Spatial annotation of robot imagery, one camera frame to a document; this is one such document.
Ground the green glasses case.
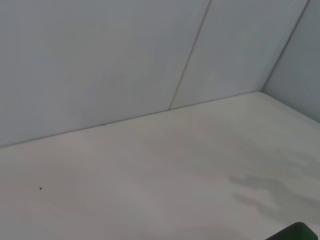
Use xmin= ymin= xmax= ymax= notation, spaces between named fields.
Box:
xmin=264 ymin=221 xmax=318 ymax=240

